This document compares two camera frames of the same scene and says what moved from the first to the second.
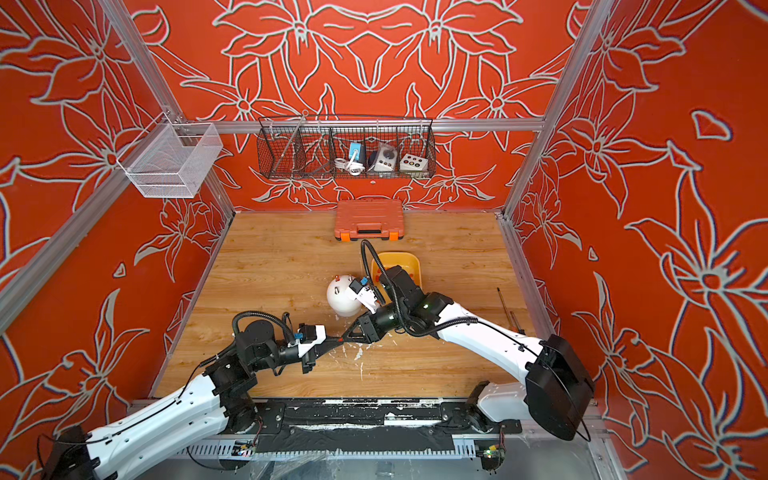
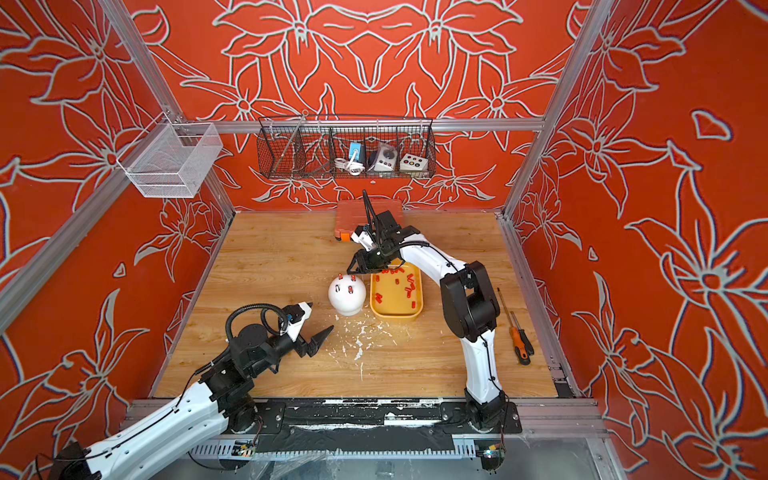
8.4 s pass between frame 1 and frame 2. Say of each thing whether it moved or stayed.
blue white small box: stayed
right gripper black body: moved
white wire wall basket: stayed
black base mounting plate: stayed
